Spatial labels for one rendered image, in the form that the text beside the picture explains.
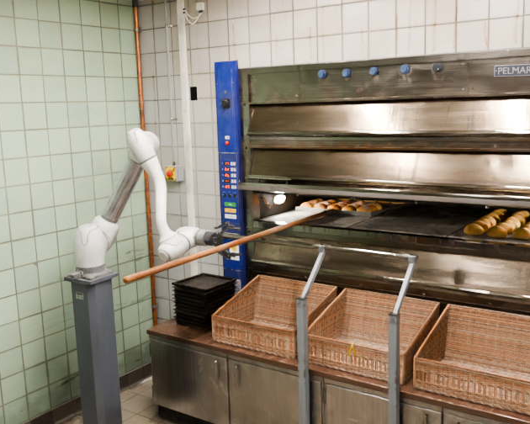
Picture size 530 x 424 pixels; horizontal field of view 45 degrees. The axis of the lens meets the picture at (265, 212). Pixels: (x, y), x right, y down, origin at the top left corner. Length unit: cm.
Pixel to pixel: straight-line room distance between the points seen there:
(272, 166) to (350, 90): 66
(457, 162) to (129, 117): 218
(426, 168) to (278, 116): 94
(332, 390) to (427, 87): 158
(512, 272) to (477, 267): 17
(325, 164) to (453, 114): 77
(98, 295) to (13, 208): 72
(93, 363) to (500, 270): 217
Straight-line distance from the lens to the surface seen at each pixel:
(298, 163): 369
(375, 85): 345
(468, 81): 328
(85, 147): 411
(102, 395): 373
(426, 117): 333
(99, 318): 358
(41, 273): 398
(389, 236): 347
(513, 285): 331
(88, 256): 350
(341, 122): 352
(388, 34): 342
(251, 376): 351
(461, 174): 328
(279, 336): 337
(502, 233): 343
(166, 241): 333
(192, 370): 378
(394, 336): 292
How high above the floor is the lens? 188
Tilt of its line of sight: 10 degrees down
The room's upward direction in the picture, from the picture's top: 2 degrees counter-clockwise
